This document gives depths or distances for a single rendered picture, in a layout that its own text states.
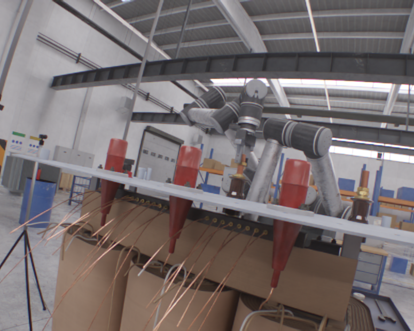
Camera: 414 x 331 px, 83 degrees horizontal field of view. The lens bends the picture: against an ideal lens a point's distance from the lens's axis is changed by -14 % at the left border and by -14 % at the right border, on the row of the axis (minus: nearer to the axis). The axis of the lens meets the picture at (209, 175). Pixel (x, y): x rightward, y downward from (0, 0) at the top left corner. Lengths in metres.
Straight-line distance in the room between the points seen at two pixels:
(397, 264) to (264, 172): 7.89
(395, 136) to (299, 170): 12.54
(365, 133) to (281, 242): 12.47
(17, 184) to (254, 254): 8.67
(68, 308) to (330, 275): 1.03
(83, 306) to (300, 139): 1.26
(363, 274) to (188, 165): 4.76
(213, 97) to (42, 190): 4.17
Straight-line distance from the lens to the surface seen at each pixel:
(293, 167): 0.68
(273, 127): 1.51
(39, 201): 5.60
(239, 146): 1.20
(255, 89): 1.29
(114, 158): 1.02
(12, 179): 9.27
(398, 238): 0.55
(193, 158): 0.81
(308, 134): 1.40
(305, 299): 0.81
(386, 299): 2.06
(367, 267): 5.32
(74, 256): 1.22
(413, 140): 13.29
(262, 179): 1.50
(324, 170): 1.57
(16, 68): 5.81
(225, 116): 1.39
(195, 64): 9.06
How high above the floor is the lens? 1.38
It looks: 3 degrees up
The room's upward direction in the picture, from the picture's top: 11 degrees clockwise
